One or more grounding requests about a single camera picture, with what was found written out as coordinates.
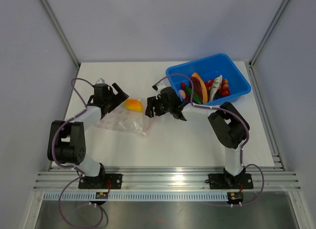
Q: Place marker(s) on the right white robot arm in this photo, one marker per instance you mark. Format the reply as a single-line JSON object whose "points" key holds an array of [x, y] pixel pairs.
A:
{"points": [[228, 125]]}

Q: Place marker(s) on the left aluminium frame post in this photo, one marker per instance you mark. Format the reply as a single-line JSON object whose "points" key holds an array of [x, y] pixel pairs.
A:
{"points": [[52, 17]]}

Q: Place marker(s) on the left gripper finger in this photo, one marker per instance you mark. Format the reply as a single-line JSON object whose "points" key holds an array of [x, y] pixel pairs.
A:
{"points": [[111, 105], [121, 96]]}

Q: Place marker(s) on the aluminium mounting rail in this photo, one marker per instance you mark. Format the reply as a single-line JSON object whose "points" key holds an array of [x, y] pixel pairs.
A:
{"points": [[171, 179]]}

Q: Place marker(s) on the left controller board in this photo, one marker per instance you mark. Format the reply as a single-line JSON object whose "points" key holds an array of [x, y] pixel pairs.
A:
{"points": [[101, 195]]}

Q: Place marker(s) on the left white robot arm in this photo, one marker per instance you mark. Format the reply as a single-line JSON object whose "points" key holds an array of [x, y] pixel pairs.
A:
{"points": [[67, 145]]}

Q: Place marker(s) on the yellow fake mango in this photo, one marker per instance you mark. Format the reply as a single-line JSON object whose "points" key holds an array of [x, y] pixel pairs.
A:
{"points": [[133, 105]]}

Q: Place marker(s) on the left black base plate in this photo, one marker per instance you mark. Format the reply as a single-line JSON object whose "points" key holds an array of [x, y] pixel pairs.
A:
{"points": [[107, 181]]}

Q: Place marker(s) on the clear zip top bag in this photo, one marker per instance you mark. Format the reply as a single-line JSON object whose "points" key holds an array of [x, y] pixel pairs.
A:
{"points": [[126, 121]]}

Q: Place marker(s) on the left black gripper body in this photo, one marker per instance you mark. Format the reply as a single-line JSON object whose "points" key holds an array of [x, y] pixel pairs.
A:
{"points": [[111, 98]]}

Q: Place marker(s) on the orange papaya slice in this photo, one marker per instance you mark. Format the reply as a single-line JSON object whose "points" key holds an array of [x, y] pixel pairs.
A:
{"points": [[205, 91]]}

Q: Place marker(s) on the right controller board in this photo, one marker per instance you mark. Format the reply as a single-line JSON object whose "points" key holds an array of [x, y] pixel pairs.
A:
{"points": [[235, 196]]}

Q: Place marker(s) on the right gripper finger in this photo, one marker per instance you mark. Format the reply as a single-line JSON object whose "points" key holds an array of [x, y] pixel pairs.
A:
{"points": [[151, 103], [153, 111]]}

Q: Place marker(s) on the white slotted cable duct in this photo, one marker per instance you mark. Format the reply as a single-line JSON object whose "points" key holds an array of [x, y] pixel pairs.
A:
{"points": [[139, 196]]}

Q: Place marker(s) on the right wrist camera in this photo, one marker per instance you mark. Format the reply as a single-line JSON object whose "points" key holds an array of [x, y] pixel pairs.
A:
{"points": [[158, 87]]}

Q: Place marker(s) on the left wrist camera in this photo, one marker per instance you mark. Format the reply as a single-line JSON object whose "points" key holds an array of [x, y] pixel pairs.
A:
{"points": [[100, 81]]}

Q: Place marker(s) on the aluminium frame post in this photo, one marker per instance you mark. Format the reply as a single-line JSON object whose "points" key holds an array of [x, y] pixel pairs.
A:
{"points": [[274, 22], [52, 17]]}

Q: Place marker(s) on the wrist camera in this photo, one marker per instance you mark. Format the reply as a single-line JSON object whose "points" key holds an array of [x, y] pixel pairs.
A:
{"points": [[100, 81], [158, 87]]}

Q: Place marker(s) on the right aluminium frame post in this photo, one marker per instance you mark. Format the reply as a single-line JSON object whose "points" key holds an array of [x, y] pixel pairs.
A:
{"points": [[274, 22]]}

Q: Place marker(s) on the fake lychee bunch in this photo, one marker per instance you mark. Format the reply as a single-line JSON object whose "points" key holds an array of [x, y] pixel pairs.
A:
{"points": [[217, 93]]}

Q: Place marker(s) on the controller board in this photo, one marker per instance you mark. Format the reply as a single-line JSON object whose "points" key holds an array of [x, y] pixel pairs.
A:
{"points": [[101, 195], [235, 196]]}

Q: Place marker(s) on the blue plastic bin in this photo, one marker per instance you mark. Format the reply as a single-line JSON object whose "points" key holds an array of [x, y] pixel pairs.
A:
{"points": [[209, 68]]}

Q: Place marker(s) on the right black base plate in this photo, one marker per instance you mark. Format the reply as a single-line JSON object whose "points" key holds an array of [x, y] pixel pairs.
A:
{"points": [[221, 181]]}

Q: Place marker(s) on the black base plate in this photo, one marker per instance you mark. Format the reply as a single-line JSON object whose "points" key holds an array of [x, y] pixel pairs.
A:
{"points": [[221, 181], [107, 181]]}

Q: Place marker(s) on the pink fake peach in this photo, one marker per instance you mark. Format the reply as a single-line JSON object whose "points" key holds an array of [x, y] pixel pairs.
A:
{"points": [[182, 94]]}

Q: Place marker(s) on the dark red fake food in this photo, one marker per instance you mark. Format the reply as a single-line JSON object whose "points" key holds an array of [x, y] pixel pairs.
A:
{"points": [[197, 86]]}

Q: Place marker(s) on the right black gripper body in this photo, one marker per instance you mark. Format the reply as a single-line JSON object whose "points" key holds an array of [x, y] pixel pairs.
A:
{"points": [[161, 102]]}

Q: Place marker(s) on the green fake cucumber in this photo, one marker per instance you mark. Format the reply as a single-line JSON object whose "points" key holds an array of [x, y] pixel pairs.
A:
{"points": [[195, 99]]}

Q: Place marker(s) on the red fake chili pepper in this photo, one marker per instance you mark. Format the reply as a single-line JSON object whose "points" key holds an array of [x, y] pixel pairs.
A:
{"points": [[184, 88]]}

